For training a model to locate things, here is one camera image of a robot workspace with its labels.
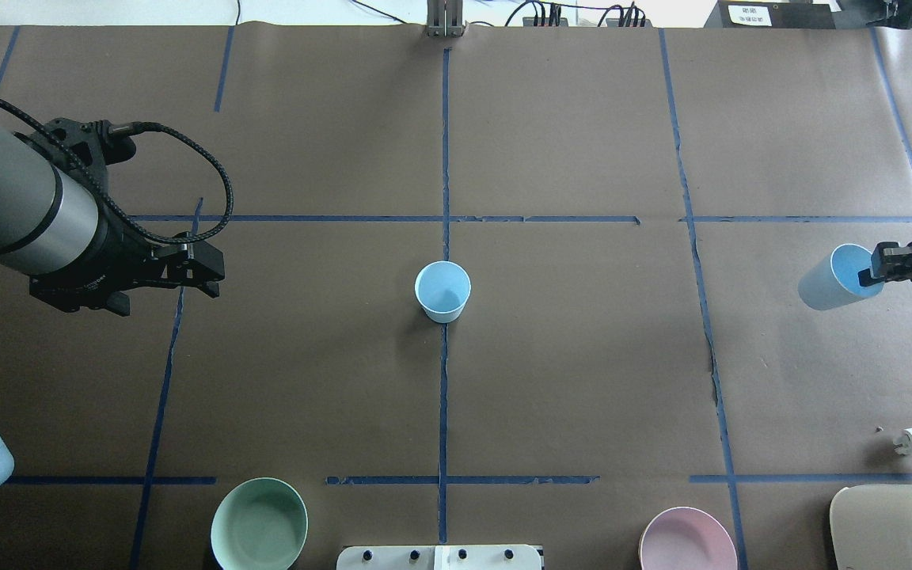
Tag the green bowl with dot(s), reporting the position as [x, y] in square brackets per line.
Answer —
[262, 523]

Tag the aluminium frame post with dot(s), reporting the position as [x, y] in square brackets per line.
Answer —
[445, 18]

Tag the pink bowl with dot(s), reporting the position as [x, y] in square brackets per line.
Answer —
[686, 538]

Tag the light blue cup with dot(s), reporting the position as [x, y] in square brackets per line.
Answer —
[443, 289]
[834, 281]

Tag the far orange black connector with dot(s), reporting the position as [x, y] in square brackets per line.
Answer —
[545, 15]

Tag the white toaster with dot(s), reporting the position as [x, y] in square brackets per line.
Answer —
[871, 526]

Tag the black box with label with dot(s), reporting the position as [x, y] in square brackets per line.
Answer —
[769, 14]

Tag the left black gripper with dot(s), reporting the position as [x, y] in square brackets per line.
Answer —
[101, 265]

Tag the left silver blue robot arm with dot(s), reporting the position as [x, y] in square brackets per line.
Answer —
[60, 226]

